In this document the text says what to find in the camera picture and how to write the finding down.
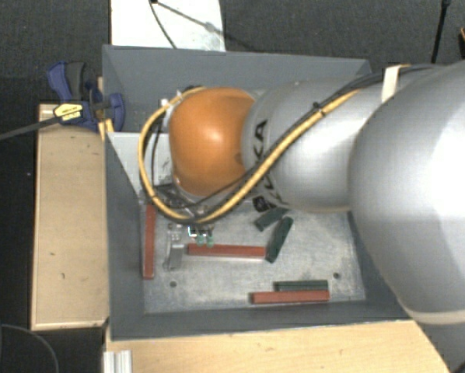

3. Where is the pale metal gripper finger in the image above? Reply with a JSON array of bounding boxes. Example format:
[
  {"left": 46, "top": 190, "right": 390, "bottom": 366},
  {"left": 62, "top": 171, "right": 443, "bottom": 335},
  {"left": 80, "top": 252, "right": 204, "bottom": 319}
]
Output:
[
  {"left": 170, "top": 223, "right": 186, "bottom": 270},
  {"left": 162, "top": 224, "right": 173, "bottom": 271}
]

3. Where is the red-brown flat block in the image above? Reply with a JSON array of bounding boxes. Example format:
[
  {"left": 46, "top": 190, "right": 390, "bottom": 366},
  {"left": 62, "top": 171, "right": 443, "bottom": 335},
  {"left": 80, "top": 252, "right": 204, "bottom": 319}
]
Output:
[
  {"left": 142, "top": 203, "right": 157, "bottom": 281},
  {"left": 249, "top": 290, "right": 331, "bottom": 305},
  {"left": 187, "top": 243, "right": 267, "bottom": 259}
]

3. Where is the grey metal bin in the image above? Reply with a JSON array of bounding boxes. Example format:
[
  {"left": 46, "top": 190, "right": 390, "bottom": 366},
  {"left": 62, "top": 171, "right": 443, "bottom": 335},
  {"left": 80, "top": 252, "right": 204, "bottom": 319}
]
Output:
[{"left": 101, "top": 44, "right": 414, "bottom": 341}]

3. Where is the dark green flat block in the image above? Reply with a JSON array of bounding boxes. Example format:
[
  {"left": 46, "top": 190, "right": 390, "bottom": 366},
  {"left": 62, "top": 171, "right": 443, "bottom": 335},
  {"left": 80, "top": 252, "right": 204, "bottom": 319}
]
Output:
[
  {"left": 273, "top": 280, "right": 330, "bottom": 292},
  {"left": 264, "top": 216, "right": 295, "bottom": 264},
  {"left": 253, "top": 207, "right": 290, "bottom": 232}
]

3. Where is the pale wood board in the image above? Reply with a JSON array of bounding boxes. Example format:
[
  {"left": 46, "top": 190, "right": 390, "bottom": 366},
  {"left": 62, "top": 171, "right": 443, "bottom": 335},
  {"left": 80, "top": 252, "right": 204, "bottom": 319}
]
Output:
[{"left": 30, "top": 103, "right": 111, "bottom": 332}]

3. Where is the black cylinder on white bracket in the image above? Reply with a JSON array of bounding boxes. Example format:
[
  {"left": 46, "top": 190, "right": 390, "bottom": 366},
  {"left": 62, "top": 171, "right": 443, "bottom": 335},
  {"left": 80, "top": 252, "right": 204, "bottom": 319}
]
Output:
[{"left": 252, "top": 194, "right": 273, "bottom": 213}]

